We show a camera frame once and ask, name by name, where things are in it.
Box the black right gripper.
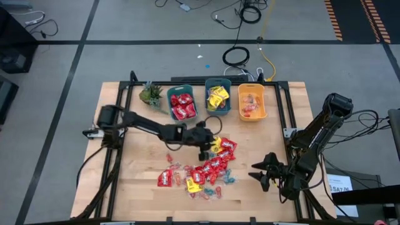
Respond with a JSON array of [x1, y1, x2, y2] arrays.
[[247, 161, 303, 201]]

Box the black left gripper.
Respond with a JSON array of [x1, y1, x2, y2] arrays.
[[182, 121, 217, 163]]

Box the red Skittles candy bag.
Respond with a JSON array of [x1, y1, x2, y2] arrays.
[[209, 157, 228, 170], [170, 94, 184, 108], [171, 105, 188, 121], [217, 149, 236, 162], [184, 103, 198, 119], [199, 161, 214, 174], [221, 137, 238, 152], [179, 92, 194, 106], [157, 169, 174, 188], [190, 169, 206, 185], [206, 171, 219, 186]]

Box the yellow plastic bin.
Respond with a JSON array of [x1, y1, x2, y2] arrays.
[[237, 82, 269, 123]]

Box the light teal plastic bin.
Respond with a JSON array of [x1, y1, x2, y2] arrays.
[[166, 84, 201, 123]]

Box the slate blue plastic bin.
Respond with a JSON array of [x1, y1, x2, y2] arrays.
[[204, 77, 233, 117]]

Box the black power strip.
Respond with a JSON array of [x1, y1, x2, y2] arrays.
[[170, 75, 241, 83]]

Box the potted succulent plant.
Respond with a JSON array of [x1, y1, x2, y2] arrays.
[[138, 81, 169, 116]]

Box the white printed sheet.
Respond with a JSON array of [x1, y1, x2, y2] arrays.
[[327, 173, 360, 218]]

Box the black striped floor mat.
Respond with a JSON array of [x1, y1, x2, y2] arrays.
[[323, 0, 400, 44]]

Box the dark equipment box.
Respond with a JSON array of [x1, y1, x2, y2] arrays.
[[0, 74, 19, 126]]

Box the black cabinet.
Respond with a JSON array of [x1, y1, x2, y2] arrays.
[[0, 6, 39, 74]]

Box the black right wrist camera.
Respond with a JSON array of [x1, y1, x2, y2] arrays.
[[264, 152, 281, 167]]

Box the blue Ring Pop in wrapper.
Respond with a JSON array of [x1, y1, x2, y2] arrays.
[[221, 168, 239, 185]]

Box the white floor cable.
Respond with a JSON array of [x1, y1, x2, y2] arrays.
[[223, 64, 265, 81]]

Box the black coiled floor cable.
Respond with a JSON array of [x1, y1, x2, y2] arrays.
[[221, 45, 251, 68], [238, 4, 263, 25]]

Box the yellow floor cable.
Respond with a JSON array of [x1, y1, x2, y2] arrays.
[[256, 0, 278, 83]]

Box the cable with white adapter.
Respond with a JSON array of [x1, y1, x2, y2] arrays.
[[9, 10, 59, 39]]

